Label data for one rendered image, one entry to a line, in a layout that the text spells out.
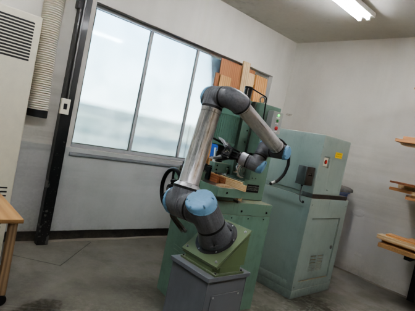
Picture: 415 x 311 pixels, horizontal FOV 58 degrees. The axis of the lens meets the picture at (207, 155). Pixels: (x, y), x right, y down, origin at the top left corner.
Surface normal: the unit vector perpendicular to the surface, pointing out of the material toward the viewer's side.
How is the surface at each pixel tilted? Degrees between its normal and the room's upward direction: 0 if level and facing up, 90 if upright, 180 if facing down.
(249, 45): 90
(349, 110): 90
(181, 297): 90
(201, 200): 41
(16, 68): 90
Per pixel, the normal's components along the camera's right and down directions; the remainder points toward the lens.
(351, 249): -0.73, -0.11
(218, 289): 0.66, 0.18
